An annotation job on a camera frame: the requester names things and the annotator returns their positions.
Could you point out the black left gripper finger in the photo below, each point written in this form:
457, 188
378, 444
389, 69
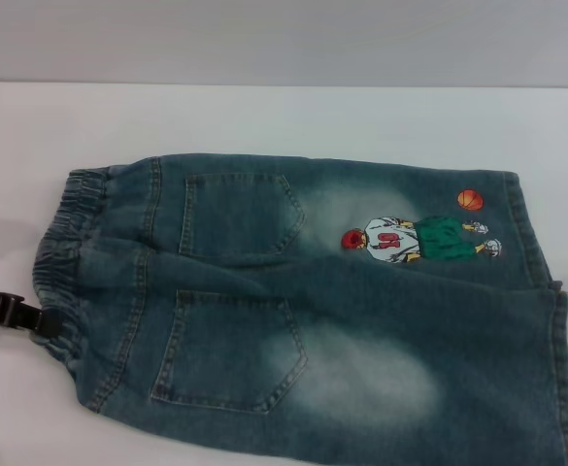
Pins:
7, 306

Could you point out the blue denim shorts basketball print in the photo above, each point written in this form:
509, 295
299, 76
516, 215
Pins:
312, 340

